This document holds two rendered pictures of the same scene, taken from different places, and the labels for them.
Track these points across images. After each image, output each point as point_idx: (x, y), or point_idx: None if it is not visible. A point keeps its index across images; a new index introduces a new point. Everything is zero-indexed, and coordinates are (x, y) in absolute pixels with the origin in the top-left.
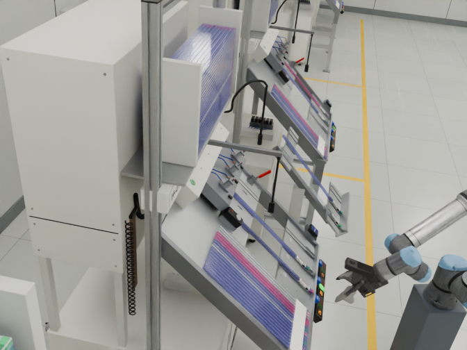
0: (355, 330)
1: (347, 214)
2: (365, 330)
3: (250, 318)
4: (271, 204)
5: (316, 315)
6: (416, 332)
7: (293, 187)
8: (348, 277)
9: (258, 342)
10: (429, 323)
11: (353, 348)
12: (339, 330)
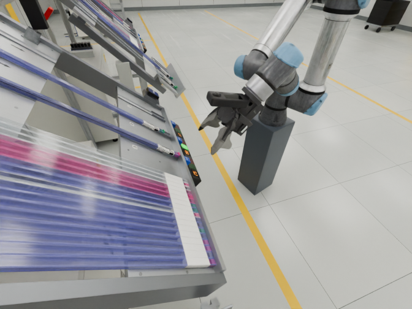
0: (210, 170)
1: (178, 76)
2: (216, 166)
3: (61, 293)
4: (26, 1)
5: (194, 179)
6: (262, 152)
7: (116, 62)
8: (214, 120)
9: (121, 306)
10: (273, 141)
11: (214, 182)
12: (200, 175)
